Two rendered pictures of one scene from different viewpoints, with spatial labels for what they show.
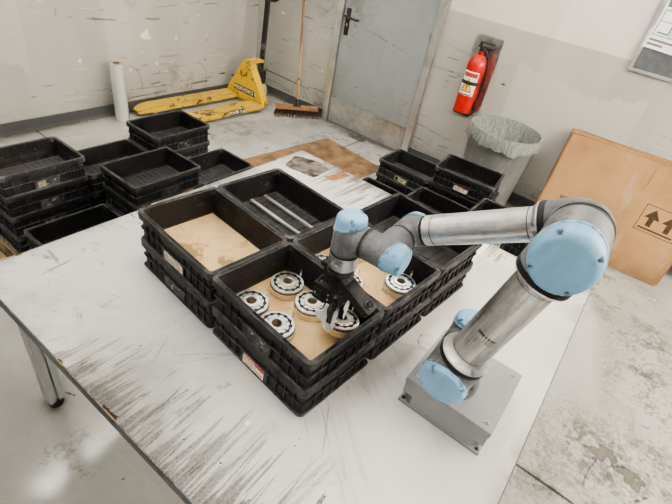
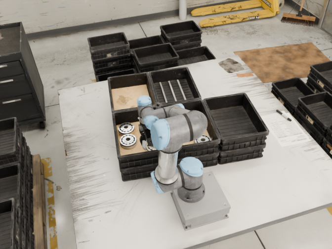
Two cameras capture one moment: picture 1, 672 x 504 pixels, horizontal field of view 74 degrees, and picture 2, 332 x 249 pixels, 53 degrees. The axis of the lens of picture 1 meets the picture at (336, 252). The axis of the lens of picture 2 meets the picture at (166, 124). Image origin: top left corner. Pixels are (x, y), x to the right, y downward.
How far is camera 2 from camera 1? 1.20 m
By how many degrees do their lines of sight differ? 34
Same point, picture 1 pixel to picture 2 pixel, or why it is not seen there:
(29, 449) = not seen: hidden behind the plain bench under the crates
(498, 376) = (216, 201)
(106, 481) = not seen: hidden behind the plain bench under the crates
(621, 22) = not seen: outside the picture
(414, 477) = (149, 223)
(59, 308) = (73, 111)
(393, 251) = (147, 118)
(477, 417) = (186, 211)
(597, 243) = (161, 130)
